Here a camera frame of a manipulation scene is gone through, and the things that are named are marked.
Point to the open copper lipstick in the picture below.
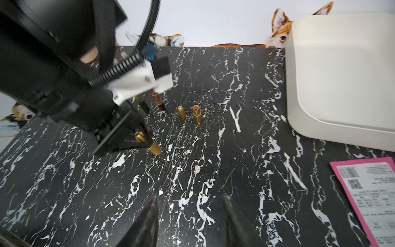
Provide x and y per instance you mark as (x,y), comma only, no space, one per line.
(159,102)

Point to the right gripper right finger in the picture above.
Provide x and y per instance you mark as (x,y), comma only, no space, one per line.
(235,234)

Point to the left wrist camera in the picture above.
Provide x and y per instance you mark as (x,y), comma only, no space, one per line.
(150,75)

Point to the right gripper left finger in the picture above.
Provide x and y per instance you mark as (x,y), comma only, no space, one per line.
(144,230)

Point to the cream rectangular tray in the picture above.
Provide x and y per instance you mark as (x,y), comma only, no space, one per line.
(340,79)

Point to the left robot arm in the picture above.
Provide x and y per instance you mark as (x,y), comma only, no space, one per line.
(57,59)

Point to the pink card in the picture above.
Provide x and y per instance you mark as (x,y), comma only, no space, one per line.
(370,187)

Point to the gold lipstick lower right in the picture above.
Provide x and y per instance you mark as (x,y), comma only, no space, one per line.
(152,146)

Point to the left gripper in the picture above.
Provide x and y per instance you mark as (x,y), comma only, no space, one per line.
(117,132)

